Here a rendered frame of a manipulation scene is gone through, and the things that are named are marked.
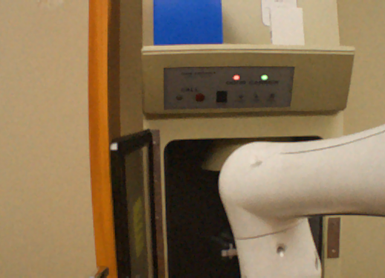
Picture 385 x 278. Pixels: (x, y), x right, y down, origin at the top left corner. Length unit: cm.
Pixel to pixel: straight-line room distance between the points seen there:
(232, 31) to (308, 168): 44
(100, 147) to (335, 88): 37
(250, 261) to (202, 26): 36
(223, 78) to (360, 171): 44
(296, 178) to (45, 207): 92
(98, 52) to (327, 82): 35
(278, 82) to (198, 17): 16
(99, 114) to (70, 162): 54
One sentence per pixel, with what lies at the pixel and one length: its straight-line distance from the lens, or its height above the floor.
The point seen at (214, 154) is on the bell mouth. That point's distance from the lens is 142.
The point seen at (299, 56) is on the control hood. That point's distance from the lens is 126.
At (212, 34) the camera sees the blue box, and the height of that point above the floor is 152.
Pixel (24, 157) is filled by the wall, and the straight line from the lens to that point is 181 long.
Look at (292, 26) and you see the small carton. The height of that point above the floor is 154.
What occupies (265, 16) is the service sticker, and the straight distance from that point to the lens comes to 137.
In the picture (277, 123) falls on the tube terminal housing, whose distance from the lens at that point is 137.
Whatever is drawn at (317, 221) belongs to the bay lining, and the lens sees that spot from 144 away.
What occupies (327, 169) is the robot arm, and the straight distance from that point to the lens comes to 94.
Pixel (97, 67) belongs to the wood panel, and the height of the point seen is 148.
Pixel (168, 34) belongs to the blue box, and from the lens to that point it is 125.
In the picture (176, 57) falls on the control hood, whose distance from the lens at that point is 125.
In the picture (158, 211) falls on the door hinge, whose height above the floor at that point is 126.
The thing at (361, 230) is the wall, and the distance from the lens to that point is 187.
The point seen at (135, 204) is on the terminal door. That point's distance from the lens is 117.
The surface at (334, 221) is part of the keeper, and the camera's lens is 140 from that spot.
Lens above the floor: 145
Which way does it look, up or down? 3 degrees down
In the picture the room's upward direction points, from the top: 1 degrees counter-clockwise
